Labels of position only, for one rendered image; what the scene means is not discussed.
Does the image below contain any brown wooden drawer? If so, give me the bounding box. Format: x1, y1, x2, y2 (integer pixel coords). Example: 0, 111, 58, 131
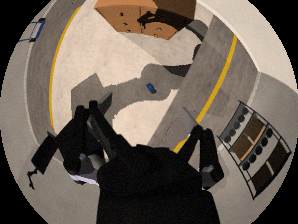
142, 7, 189, 28
143, 28, 172, 40
114, 26, 142, 34
106, 18, 141, 28
143, 20, 178, 35
97, 6, 141, 19

